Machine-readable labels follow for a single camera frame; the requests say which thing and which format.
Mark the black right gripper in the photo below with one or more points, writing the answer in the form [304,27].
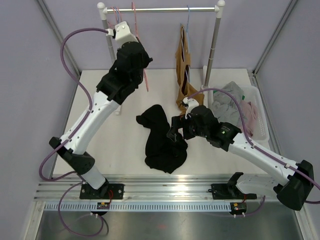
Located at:
[178,122]

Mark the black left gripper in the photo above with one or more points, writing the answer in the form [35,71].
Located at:
[146,59]

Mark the pink hanger with black top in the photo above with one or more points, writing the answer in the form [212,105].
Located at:
[144,75]

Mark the black tank top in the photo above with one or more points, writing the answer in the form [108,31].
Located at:
[161,153]

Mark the brown tank top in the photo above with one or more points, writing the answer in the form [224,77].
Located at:
[184,90]

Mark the blue hanger with brown top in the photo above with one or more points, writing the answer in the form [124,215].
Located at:
[187,32]

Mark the blue hanger with mauve top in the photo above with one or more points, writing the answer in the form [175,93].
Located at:
[117,14]

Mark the grey tank top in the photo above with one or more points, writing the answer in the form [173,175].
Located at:
[223,106]

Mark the pink wire hanger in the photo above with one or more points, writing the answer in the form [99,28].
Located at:
[121,13]

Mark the mauve pink tank top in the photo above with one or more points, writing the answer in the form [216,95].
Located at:
[250,115]

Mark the pink hanger with grey top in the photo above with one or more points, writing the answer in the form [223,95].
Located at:
[112,25]

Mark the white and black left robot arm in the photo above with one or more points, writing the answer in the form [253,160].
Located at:
[123,78]

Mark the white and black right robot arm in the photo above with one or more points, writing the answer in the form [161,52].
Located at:
[289,181]

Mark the white plastic basket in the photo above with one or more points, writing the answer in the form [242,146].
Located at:
[250,94]

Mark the white and metal clothes rack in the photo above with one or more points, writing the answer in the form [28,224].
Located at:
[218,9]

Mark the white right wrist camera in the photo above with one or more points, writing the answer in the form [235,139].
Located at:
[189,104]

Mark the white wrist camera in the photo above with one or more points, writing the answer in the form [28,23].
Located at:
[121,34]
[189,104]

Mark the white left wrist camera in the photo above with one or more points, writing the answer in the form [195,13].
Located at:
[121,34]

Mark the aluminium mounting rail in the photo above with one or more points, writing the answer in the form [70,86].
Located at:
[153,188]

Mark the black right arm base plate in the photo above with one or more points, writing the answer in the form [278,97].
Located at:
[224,191]

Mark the white slotted cable duct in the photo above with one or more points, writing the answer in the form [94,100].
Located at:
[141,206]

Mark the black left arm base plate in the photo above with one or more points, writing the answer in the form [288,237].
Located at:
[113,191]

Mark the left aluminium frame post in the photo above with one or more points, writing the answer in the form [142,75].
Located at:
[51,23]

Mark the aluminium frame post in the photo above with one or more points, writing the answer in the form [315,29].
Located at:
[275,35]
[51,23]

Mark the right aluminium frame post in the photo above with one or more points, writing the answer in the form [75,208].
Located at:
[275,35]

